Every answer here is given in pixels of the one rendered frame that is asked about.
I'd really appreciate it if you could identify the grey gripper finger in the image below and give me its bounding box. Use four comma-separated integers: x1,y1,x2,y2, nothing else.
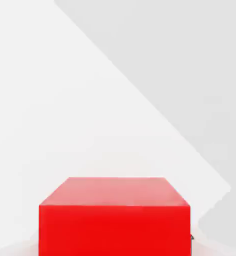
190,233,201,256

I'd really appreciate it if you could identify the small red cube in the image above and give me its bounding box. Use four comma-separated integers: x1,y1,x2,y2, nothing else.
38,176,191,256

